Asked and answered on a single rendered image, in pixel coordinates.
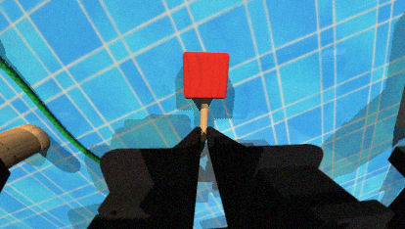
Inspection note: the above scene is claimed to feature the dark brown cylinder with tan end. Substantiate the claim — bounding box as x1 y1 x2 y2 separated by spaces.
0 123 50 169

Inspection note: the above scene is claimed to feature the green string with thin wooden stick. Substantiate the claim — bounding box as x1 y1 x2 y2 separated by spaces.
0 58 208 163

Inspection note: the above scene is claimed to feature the red wooden block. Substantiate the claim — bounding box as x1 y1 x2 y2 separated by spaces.
183 52 230 99

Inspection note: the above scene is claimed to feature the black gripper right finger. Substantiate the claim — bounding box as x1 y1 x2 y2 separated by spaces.
206 126 324 227

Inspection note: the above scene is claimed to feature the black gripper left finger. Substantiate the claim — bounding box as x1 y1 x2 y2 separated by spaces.
100 126 202 229

